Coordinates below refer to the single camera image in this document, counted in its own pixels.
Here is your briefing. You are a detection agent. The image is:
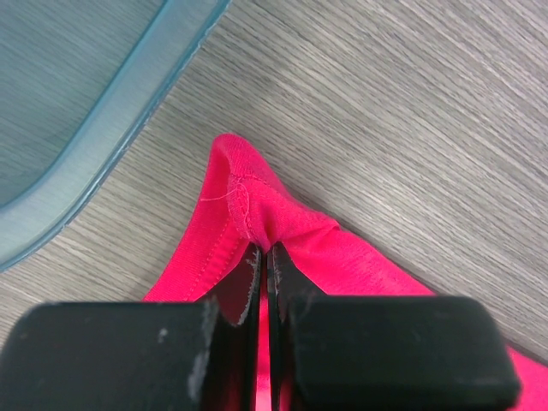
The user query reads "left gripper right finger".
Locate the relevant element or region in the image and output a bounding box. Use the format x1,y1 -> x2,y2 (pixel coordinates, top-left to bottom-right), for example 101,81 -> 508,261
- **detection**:
267,244 -> 521,410

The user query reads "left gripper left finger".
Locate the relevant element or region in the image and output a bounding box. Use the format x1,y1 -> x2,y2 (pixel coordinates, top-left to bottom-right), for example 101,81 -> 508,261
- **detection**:
1,245 -> 262,410

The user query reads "pink red t-shirt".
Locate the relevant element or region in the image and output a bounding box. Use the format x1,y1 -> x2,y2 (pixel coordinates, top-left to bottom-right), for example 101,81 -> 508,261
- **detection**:
147,134 -> 547,410

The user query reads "teal plastic tray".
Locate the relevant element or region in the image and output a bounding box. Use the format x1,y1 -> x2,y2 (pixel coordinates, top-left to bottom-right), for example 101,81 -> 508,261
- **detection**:
1,1 -> 228,269

